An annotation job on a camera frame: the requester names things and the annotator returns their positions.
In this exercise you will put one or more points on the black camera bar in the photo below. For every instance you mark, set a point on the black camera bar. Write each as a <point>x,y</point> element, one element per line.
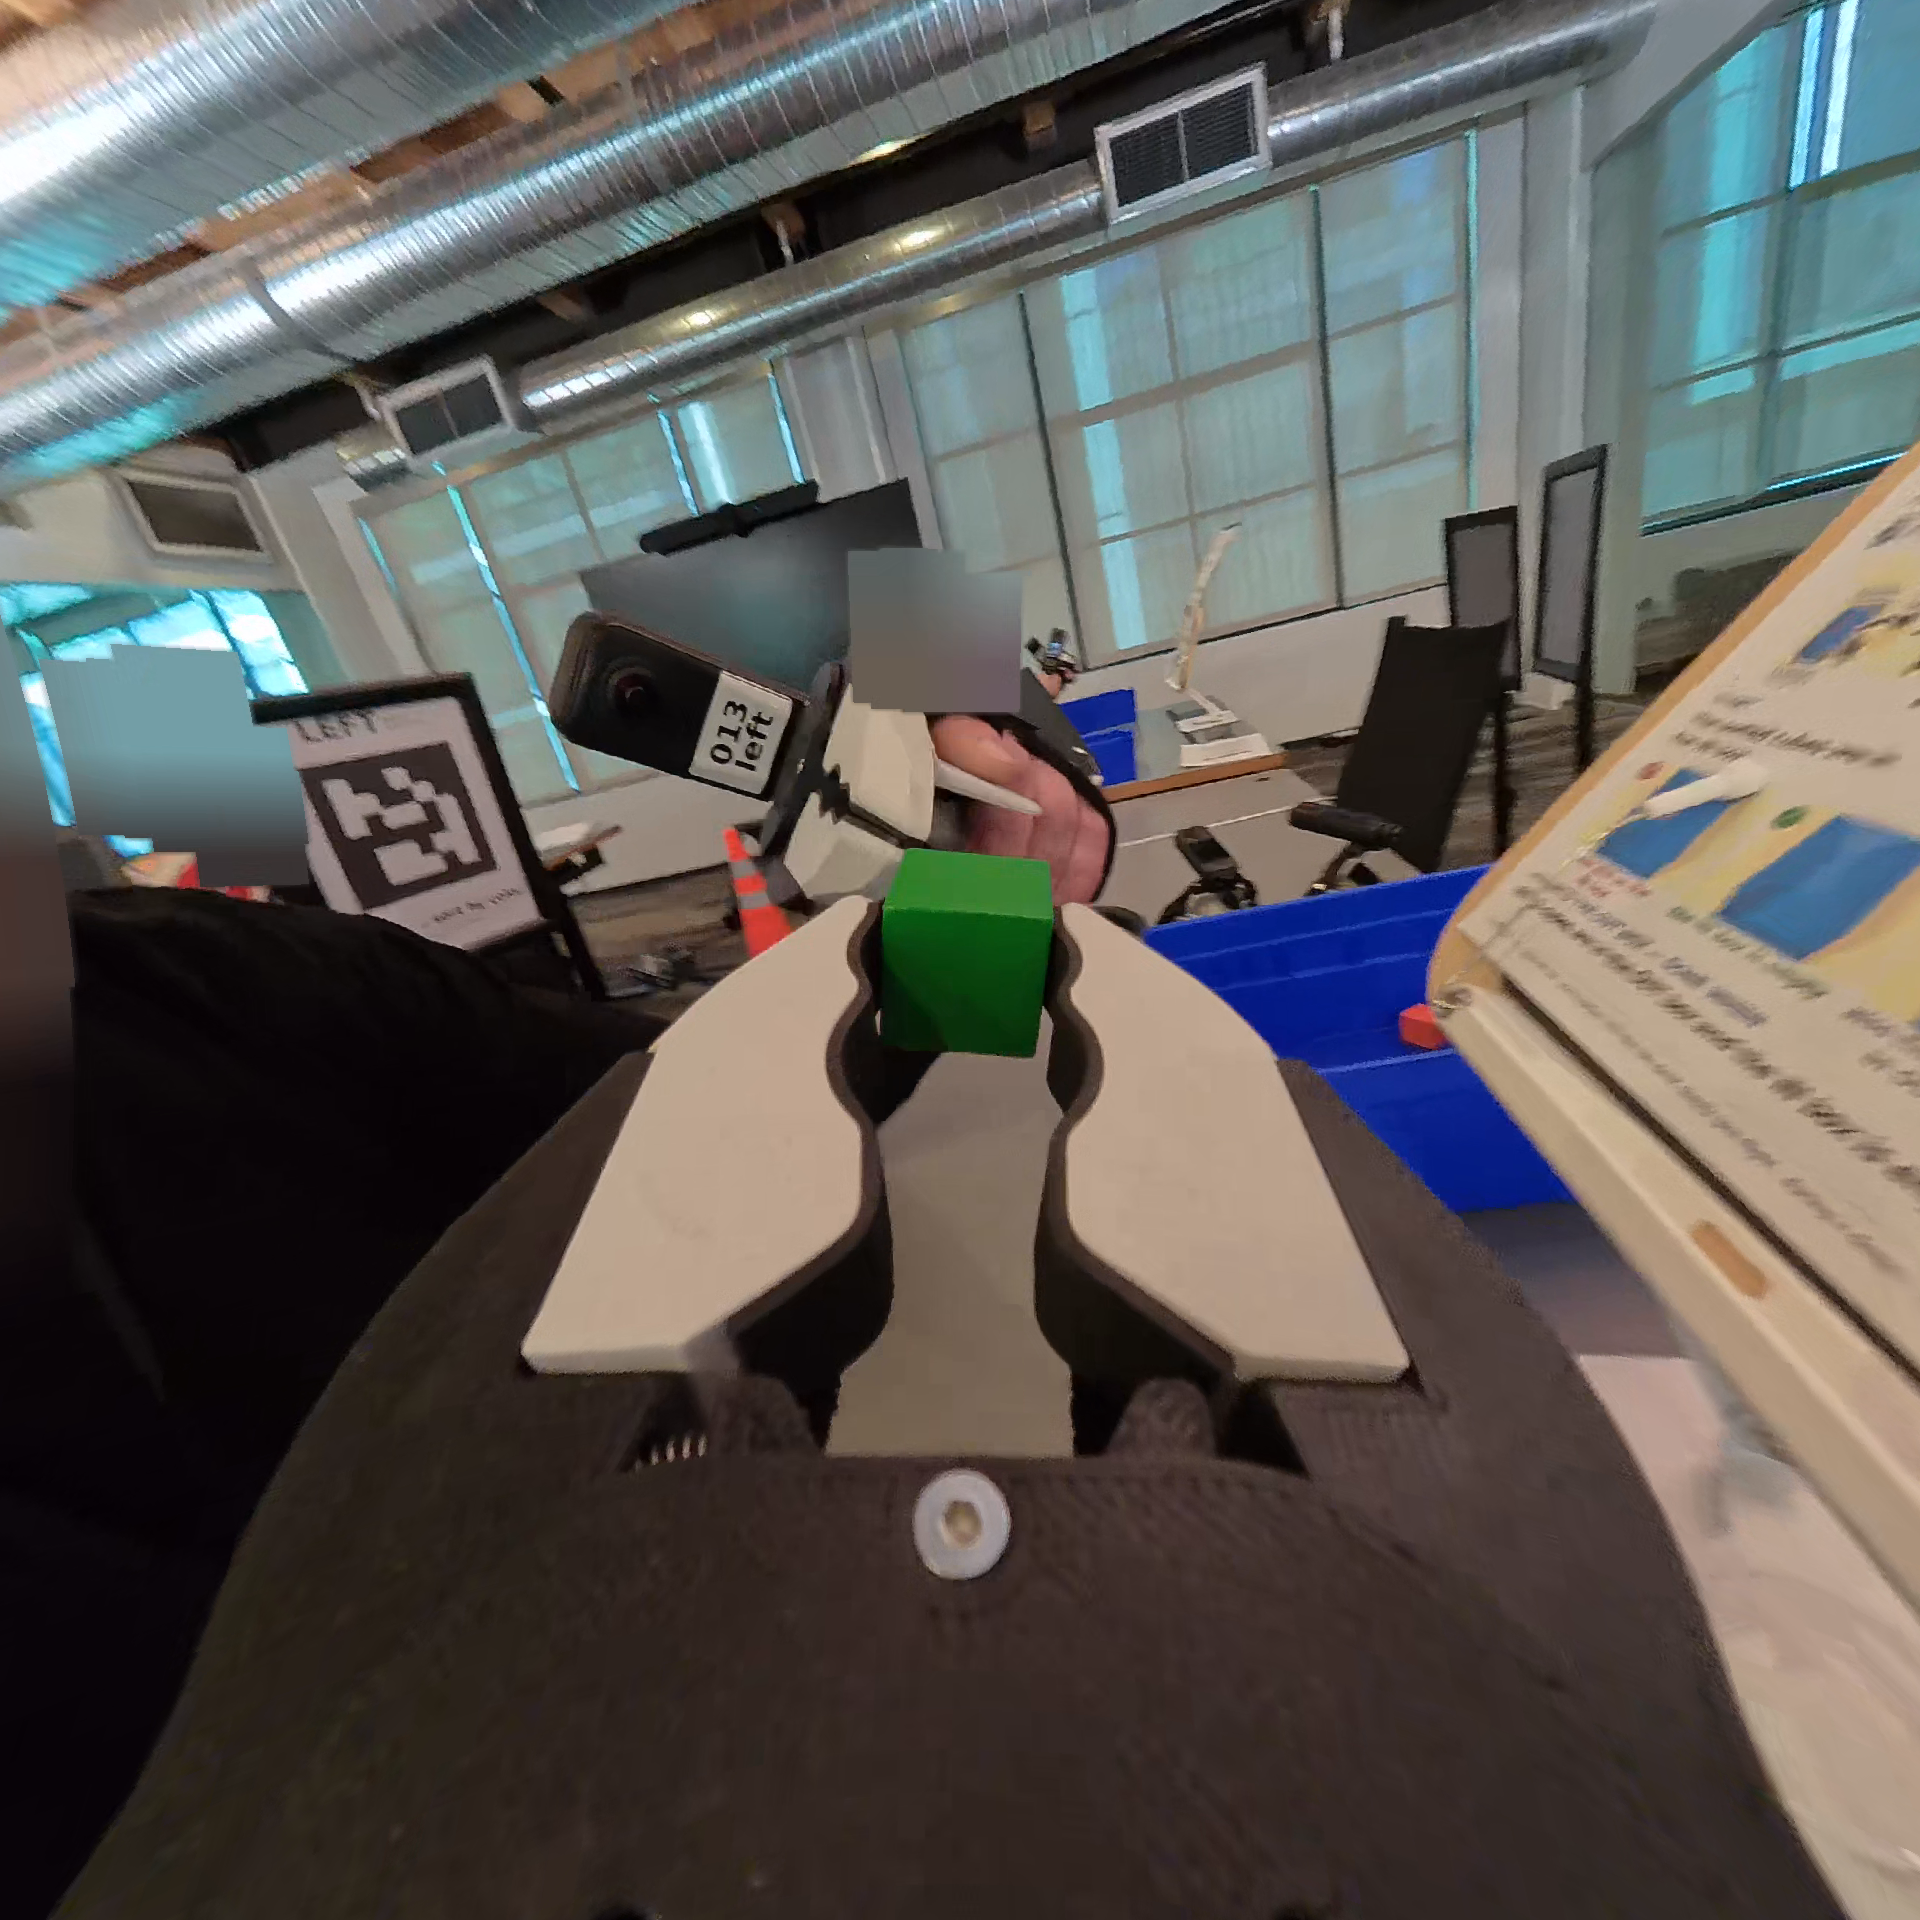
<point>729,522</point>

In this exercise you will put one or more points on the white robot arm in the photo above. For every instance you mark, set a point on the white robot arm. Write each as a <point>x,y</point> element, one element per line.
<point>1200,615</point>

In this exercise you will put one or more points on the orange traffic cone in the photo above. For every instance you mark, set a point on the orange traffic cone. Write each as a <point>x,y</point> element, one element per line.
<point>755,900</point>

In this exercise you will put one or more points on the black office chair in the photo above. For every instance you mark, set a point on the black office chair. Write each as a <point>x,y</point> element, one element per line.
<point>1425,734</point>

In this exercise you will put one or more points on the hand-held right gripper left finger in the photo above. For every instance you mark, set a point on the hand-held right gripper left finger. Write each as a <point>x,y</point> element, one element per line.
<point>720,1185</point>

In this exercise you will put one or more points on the black framed standing panel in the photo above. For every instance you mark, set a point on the black framed standing panel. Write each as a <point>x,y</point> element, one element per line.
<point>1482,584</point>
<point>1568,563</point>

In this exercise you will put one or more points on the silver air duct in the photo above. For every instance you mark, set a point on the silver air duct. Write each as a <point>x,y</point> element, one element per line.
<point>300,134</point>
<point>751,255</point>

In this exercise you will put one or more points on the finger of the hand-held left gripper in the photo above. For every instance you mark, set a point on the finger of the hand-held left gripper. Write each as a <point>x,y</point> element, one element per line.
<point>849,866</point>
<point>885,772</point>

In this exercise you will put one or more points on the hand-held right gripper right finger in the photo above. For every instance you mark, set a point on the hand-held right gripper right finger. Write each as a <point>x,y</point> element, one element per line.
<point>1200,1201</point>

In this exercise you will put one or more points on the green wooden cube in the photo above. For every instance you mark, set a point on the green wooden cube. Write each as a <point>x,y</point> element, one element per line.
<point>960,961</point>

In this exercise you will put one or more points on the blue plastic bin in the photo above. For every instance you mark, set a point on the blue plastic bin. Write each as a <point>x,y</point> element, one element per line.
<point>1274,991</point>

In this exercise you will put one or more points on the wooden table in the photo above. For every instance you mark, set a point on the wooden table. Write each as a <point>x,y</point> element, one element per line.
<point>1200,781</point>

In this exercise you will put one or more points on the black device on floor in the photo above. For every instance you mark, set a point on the black device on floor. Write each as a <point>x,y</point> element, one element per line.
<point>1209,871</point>

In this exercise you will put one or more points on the illustrated instruction board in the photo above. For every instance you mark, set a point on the illustrated instruction board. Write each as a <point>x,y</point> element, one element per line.
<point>1725,961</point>

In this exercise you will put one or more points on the white air vent grille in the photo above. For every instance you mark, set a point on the white air vent grille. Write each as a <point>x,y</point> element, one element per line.
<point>446,409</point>
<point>1184,142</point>

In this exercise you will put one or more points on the small blue storage bin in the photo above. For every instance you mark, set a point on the small blue storage bin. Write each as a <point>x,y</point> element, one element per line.
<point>1106,734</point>

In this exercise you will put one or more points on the person's left hand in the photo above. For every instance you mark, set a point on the person's left hand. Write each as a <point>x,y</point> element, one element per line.
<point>1058,840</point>

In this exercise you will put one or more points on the person's black clothing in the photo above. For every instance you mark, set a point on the person's black clothing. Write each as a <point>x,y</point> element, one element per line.
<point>225,1275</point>

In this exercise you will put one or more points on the black framed marker sign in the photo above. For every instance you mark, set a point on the black framed marker sign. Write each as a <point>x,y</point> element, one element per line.
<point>404,819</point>

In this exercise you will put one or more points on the red wooden cube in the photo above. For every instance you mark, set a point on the red wooden cube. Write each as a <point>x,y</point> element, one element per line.
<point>1419,1026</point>

